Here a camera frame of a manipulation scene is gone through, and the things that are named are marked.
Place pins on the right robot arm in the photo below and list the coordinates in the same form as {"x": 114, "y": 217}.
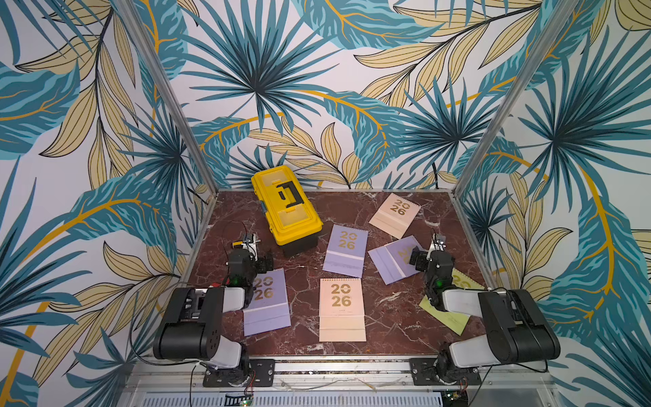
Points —
{"x": 516, "y": 331}

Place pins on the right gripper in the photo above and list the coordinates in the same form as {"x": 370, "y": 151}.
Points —
{"x": 436, "y": 252}

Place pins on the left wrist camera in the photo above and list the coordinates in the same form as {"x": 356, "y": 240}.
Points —
{"x": 248, "y": 241}

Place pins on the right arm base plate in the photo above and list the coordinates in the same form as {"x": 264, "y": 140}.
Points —
{"x": 433, "y": 371}

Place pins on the pink calendar front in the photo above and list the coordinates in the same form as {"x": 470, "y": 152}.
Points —
{"x": 341, "y": 311}

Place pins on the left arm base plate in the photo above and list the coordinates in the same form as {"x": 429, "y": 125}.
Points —
{"x": 258, "y": 373}

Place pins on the pink calendar at back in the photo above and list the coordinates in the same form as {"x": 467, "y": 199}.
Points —
{"x": 395, "y": 215}

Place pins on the pink calendar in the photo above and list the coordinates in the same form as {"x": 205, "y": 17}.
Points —
{"x": 395, "y": 215}
{"x": 341, "y": 311}

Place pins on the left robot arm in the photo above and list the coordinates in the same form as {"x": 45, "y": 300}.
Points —
{"x": 191, "y": 328}

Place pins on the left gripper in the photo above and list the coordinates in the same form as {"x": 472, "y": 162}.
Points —
{"x": 262, "y": 266}

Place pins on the green calendar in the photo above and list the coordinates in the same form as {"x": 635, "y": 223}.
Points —
{"x": 454, "y": 321}

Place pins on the purple calendar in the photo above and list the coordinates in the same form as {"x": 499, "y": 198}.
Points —
{"x": 393, "y": 260}
{"x": 269, "y": 308}
{"x": 346, "y": 251}

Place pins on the yellow plastic toolbox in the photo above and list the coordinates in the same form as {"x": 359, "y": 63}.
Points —
{"x": 293, "y": 221}

